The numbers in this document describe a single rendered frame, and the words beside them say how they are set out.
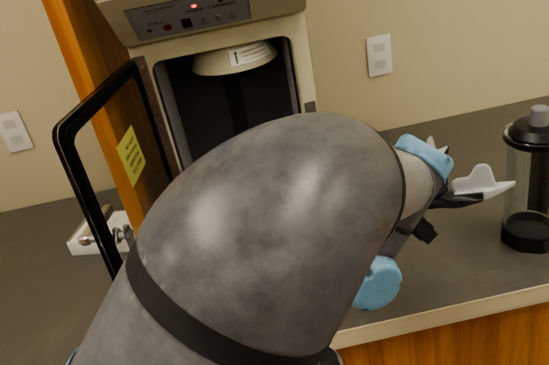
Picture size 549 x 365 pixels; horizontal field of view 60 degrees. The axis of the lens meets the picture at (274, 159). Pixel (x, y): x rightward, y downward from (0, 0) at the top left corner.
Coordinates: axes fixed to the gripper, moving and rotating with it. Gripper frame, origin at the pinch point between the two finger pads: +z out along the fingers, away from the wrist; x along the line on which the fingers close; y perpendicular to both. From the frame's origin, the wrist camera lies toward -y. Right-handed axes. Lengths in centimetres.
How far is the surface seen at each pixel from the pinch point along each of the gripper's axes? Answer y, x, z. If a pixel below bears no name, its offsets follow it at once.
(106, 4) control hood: 37, 23, -47
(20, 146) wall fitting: 1, 87, -80
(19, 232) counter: -16, 72, -87
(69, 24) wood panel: 36, 27, -53
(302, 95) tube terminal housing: 11.7, 26.6, -18.0
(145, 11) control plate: 35, 24, -41
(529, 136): 2.9, -1.7, 8.6
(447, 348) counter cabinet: -33.3, -3.6, -11.6
